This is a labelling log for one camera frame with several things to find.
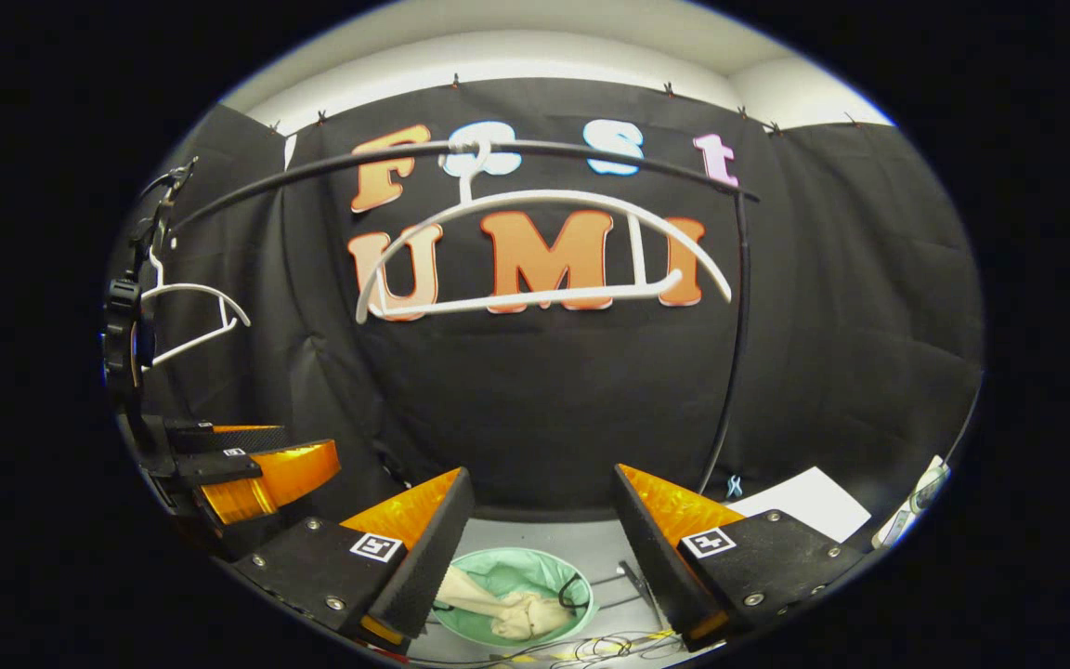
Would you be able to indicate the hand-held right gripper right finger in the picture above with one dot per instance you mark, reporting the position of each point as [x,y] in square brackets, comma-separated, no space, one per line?
[651,539]

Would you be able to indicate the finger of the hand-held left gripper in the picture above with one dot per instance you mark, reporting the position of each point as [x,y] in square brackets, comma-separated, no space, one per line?
[219,439]
[275,478]

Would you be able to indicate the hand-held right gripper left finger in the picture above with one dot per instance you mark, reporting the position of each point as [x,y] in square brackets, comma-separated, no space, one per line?
[437,539]

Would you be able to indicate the green laundry hamper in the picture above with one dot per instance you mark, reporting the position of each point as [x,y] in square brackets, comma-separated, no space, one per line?
[502,564]

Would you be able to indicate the cream shirt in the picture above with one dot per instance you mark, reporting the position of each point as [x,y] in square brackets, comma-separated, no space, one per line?
[526,613]

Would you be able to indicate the white clothes hanger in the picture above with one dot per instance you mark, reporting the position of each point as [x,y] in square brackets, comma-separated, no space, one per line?
[544,197]
[201,288]

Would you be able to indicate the black clothes rack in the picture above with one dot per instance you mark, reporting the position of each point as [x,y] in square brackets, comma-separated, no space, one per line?
[742,297]

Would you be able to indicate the small blue clip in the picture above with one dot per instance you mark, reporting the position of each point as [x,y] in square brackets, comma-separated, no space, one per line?
[735,486]

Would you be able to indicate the white paper sheet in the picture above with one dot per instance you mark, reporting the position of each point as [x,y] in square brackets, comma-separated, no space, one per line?
[804,502]

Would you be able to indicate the black backdrop cloth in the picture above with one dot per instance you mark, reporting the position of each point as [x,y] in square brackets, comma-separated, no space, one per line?
[544,400]

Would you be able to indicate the white electronic device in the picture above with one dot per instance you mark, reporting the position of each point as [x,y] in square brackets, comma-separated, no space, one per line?
[916,497]

